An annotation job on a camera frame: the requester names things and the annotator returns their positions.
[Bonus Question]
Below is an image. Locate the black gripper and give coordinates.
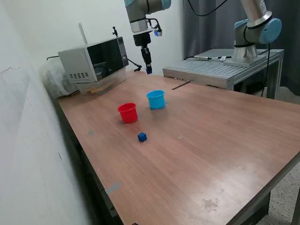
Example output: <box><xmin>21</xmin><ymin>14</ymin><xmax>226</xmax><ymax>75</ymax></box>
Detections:
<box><xmin>133</xmin><ymin>32</ymin><xmax>152</xmax><ymax>70</ymax></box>

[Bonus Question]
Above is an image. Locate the dark tape strip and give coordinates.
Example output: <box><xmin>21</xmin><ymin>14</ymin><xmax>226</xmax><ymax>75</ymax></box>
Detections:
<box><xmin>171</xmin><ymin>81</ymin><xmax>190</xmax><ymax>90</ymax></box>

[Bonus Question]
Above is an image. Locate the silver microwave oven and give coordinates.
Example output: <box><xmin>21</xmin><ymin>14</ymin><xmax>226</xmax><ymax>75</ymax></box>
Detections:
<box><xmin>58</xmin><ymin>36</ymin><xmax>130</xmax><ymax>89</ymax></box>

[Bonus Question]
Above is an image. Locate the blue plastic cup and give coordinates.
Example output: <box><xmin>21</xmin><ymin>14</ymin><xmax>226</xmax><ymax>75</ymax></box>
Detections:
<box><xmin>146</xmin><ymin>90</ymin><xmax>166</xmax><ymax>110</ymax></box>

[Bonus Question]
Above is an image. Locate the wooden slat riser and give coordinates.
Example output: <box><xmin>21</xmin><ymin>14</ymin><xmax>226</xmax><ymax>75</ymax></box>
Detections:
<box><xmin>78</xmin><ymin>70</ymin><xmax>128</xmax><ymax>96</ymax></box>

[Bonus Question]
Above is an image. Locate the red plastic cup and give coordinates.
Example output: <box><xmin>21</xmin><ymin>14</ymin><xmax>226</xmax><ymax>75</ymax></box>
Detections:
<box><xmin>117</xmin><ymin>102</ymin><xmax>138</xmax><ymax>124</ymax></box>

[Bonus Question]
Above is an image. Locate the thin white rod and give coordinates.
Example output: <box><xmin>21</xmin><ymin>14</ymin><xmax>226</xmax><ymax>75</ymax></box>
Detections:
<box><xmin>78</xmin><ymin>22</ymin><xmax>89</xmax><ymax>45</ymax></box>

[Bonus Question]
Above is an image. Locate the aluminium extrusion robot stand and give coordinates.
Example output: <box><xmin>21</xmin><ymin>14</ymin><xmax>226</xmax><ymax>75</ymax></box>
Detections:
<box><xmin>163</xmin><ymin>48</ymin><xmax>285</xmax><ymax>100</ymax></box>

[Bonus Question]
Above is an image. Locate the dark grey curtain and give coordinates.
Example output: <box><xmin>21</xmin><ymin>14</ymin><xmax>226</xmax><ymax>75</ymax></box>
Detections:
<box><xmin>182</xmin><ymin>0</ymin><xmax>300</xmax><ymax>97</ymax></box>

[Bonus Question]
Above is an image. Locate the clear plastic bag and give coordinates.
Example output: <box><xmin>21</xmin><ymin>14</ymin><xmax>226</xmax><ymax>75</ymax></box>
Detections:
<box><xmin>38</xmin><ymin>57</ymin><xmax>79</xmax><ymax>99</ymax></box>

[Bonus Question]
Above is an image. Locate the long grey tape piece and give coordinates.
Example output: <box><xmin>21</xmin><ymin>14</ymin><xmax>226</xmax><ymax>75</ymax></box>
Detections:
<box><xmin>105</xmin><ymin>183</ymin><xmax>121</xmax><ymax>195</ymax></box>

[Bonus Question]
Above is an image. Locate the thick black and grey cable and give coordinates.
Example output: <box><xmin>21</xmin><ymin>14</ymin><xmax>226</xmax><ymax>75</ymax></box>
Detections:
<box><xmin>184</xmin><ymin>55</ymin><xmax>233</xmax><ymax>62</ymax></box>

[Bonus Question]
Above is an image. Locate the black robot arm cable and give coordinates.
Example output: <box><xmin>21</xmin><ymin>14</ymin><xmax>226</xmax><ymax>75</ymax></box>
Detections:
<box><xmin>186</xmin><ymin>0</ymin><xmax>229</xmax><ymax>17</ymax></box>

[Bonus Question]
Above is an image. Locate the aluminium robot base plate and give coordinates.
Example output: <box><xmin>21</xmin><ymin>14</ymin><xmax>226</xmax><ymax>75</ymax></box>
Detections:
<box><xmin>224</xmin><ymin>55</ymin><xmax>267</xmax><ymax>68</ymax></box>

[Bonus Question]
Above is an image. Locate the thick black power cable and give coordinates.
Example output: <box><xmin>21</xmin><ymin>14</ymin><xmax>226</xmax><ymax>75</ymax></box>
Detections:
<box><xmin>260</xmin><ymin>42</ymin><xmax>271</xmax><ymax>98</ymax></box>

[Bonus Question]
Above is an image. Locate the grey metal edge bracket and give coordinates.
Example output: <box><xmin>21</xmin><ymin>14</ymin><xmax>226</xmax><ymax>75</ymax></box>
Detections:
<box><xmin>100</xmin><ymin>188</ymin><xmax>118</xmax><ymax>218</ymax></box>

